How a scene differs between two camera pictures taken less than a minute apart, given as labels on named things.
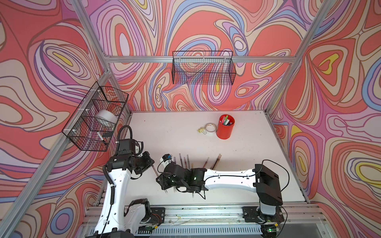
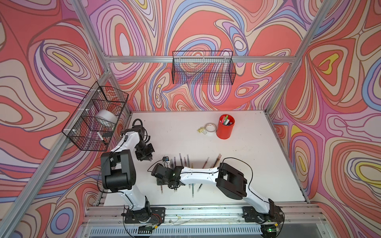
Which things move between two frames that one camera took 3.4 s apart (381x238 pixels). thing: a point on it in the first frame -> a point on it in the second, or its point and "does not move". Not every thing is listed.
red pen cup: (225, 127) does not move
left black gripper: (149, 161) -> (146, 157)
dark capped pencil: (181, 160) does not move
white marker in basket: (99, 136) does not move
